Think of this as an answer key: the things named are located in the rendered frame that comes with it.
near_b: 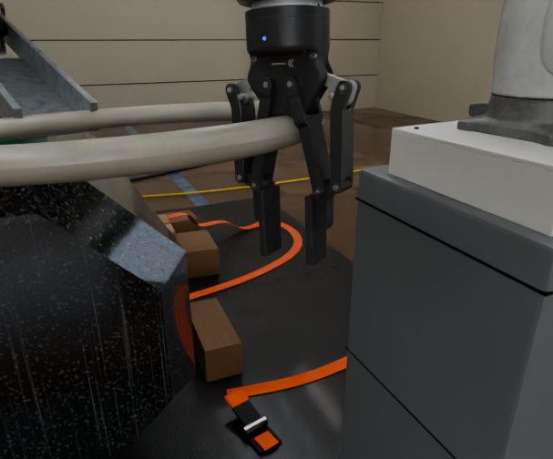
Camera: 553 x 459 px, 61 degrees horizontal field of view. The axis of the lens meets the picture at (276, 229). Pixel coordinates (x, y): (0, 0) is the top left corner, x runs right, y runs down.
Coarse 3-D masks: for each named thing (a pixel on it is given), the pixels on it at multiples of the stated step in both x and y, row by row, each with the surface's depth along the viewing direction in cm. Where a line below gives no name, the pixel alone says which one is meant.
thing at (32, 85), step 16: (16, 32) 95; (16, 48) 97; (32, 48) 89; (0, 64) 91; (16, 64) 93; (32, 64) 92; (48, 64) 84; (0, 80) 85; (16, 80) 86; (32, 80) 88; (48, 80) 87; (64, 80) 80; (0, 96) 71; (16, 96) 81; (32, 96) 82; (48, 96) 83; (64, 96) 82; (80, 96) 76; (0, 112) 74; (16, 112) 67; (32, 112) 77; (48, 112) 78; (96, 128) 76
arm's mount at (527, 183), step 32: (416, 128) 78; (448, 128) 78; (416, 160) 76; (448, 160) 69; (480, 160) 64; (512, 160) 60; (544, 160) 57; (448, 192) 70; (480, 192) 65; (512, 192) 60; (544, 192) 56; (544, 224) 57
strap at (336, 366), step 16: (208, 224) 246; (256, 224) 273; (288, 256) 233; (256, 272) 217; (208, 288) 203; (224, 288) 203; (320, 368) 154; (336, 368) 154; (256, 384) 147; (272, 384) 147; (288, 384) 147
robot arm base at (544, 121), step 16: (496, 96) 73; (480, 112) 82; (496, 112) 72; (512, 112) 70; (528, 112) 68; (544, 112) 67; (464, 128) 76; (480, 128) 74; (496, 128) 72; (512, 128) 69; (528, 128) 68; (544, 128) 66; (544, 144) 65
